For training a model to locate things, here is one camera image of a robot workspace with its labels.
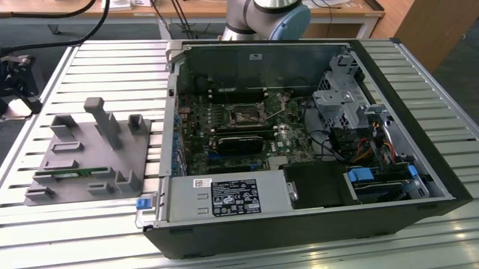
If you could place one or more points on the metal locking lever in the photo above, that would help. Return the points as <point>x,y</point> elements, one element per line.
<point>277,113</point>

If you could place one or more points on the black graphics card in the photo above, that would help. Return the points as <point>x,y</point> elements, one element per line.
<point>239,145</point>

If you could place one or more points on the grey parts rack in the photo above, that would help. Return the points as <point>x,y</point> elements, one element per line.
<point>94,157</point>

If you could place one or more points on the brown wooden cabinet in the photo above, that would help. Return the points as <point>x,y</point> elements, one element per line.
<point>438,30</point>

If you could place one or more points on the black RAM slot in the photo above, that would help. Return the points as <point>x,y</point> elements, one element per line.
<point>243,129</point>
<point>243,134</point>

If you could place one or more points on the CPU socket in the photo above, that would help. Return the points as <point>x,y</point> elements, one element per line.
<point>247,115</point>

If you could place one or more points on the blue plastic clip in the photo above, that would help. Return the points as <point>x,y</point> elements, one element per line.
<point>413,171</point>

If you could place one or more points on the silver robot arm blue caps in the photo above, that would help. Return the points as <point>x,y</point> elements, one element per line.
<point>262,19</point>

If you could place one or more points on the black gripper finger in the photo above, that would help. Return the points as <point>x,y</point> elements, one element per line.
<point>3,106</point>
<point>34,105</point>

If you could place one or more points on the grey metal drive cage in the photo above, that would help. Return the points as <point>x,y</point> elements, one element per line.
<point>337,103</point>

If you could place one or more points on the hard disk in blue carrier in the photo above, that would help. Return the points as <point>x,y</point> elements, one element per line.
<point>361,176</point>

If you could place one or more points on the black expansion slot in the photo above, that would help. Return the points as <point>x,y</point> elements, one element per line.
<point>233,168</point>

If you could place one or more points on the black open PC case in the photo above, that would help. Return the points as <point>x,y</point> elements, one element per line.
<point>299,238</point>

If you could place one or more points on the green motherboard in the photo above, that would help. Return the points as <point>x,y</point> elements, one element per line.
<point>289,140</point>

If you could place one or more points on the grey power supply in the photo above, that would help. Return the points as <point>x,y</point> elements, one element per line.
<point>183,193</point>

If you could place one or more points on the white box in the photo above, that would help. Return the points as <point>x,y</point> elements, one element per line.
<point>121,3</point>

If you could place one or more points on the green RAM stick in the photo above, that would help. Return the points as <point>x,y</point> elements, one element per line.
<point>89,171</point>

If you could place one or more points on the blue case latch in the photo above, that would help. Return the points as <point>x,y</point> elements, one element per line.
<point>145,203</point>

